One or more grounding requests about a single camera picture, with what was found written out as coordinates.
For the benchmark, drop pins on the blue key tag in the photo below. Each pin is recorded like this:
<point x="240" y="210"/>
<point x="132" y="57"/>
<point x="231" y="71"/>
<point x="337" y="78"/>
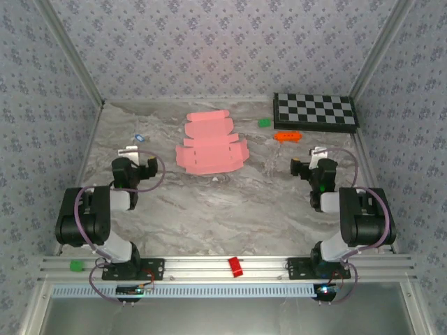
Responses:
<point x="139" y="138"/>

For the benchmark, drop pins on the pink paper box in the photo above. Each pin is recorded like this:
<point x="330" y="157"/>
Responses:
<point x="209" y="153"/>

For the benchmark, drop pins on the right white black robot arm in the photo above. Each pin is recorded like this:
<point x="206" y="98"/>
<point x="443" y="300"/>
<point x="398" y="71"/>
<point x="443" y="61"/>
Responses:
<point x="363" y="220"/>

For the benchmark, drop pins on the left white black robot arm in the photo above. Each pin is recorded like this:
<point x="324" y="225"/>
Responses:
<point x="87" y="223"/>

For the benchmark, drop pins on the orange plastic toy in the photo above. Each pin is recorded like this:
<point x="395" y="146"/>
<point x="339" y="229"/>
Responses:
<point x="287" y="136"/>

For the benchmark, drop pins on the small green toy brick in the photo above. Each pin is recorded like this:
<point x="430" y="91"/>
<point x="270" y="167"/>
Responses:
<point x="264" y="123"/>

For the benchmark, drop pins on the black grey chessboard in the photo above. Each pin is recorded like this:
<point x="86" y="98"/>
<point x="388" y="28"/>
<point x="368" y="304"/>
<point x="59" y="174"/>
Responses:
<point x="314" y="111"/>

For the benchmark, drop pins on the green plastic block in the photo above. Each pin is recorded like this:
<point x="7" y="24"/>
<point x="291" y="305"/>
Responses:
<point x="77" y="266"/>

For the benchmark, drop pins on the red plastic block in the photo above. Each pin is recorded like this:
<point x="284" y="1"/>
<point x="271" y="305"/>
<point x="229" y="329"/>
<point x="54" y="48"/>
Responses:
<point x="235" y="267"/>

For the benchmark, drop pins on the right small circuit board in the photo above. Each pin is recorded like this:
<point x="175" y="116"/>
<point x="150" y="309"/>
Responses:
<point x="326" y="289"/>

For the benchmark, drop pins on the small circuit board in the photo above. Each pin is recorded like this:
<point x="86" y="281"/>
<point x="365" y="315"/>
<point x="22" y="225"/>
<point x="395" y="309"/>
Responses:
<point x="131" y="289"/>
<point x="326" y="289"/>

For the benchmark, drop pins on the left small circuit board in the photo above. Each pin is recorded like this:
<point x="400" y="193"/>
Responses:
<point x="131" y="289"/>

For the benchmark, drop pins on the grey metal sheet panel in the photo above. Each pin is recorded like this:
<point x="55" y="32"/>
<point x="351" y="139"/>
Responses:
<point x="223" y="317"/>

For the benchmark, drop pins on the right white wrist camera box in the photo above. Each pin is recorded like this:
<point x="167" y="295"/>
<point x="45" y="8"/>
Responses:
<point x="316" y="157"/>

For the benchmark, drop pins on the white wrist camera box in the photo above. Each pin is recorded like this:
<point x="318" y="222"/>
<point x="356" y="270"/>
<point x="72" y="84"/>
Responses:
<point x="130" y="153"/>
<point x="316" y="157"/>

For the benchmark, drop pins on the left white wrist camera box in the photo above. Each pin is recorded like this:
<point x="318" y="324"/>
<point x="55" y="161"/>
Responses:
<point x="130" y="153"/>

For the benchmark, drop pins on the aluminium table back rail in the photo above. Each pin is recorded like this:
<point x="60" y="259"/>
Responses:
<point x="174" y="99"/>

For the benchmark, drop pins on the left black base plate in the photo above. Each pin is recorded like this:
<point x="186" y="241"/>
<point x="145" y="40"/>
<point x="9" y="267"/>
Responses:
<point x="155" y="268"/>

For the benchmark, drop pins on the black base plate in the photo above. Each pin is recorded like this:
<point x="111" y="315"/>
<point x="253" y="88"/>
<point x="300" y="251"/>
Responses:
<point x="155" y="268"/>
<point x="295" y="268"/>

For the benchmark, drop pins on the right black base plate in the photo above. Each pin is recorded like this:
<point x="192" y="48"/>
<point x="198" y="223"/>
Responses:
<point x="295" y="268"/>

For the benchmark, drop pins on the aluminium mounting rail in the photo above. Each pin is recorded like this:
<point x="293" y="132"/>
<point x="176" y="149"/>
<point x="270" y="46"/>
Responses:
<point x="202" y="268"/>

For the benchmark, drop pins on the aluminium frame post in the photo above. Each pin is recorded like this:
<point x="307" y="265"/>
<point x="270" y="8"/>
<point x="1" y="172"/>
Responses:
<point x="380" y="49"/>

